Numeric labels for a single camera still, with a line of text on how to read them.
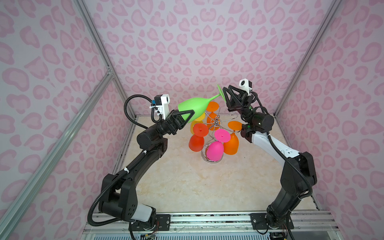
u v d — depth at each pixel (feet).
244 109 1.92
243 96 1.85
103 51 2.74
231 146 2.50
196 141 2.51
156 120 1.83
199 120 2.41
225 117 2.91
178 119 1.78
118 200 1.39
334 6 2.27
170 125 1.70
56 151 1.81
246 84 2.00
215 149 2.43
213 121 2.44
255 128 1.97
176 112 1.78
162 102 1.70
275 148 1.64
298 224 2.40
